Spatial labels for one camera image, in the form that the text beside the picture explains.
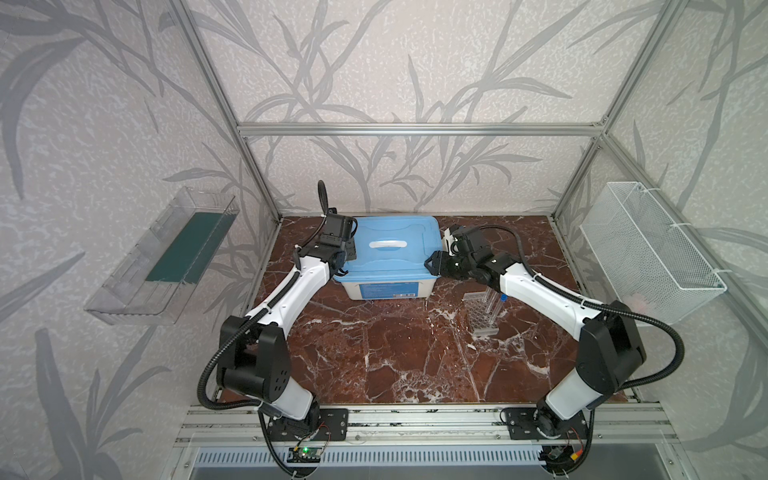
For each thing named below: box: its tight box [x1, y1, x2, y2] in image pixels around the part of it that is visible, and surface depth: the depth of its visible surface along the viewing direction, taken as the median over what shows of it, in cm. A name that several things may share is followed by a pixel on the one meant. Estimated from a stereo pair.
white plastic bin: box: [342, 279, 437, 301], surface depth 93 cm
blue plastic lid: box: [333, 216, 442, 282], surface depth 91 cm
